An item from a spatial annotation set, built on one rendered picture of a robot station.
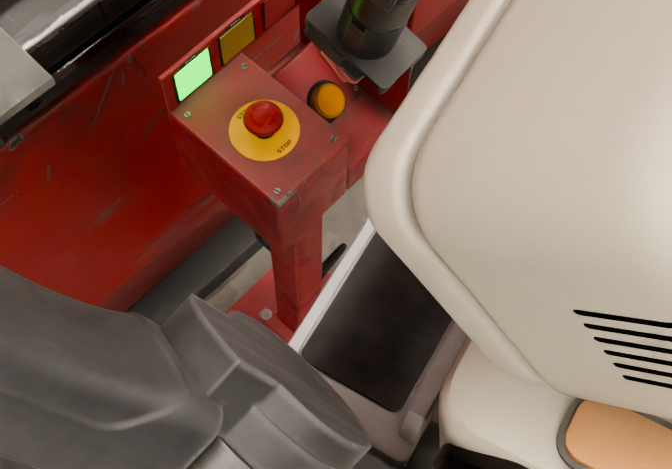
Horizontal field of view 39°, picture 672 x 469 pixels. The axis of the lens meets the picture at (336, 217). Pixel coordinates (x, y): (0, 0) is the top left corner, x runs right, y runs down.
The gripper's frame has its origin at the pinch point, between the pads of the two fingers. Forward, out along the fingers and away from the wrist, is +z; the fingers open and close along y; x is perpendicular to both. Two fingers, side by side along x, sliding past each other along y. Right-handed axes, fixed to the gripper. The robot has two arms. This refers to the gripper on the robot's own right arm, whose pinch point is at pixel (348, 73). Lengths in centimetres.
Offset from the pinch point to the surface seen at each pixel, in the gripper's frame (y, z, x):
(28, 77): 13.4, -17.5, 27.3
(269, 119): 1.9, -0.5, 9.7
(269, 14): 10.5, 1.7, 0.4
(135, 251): 11, 47, 20
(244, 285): -1, 82, 5
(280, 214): -5.2, 3.3, 14.9
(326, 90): 1.6, 7.4, -0.3
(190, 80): 10.7, 1.7, 11.7
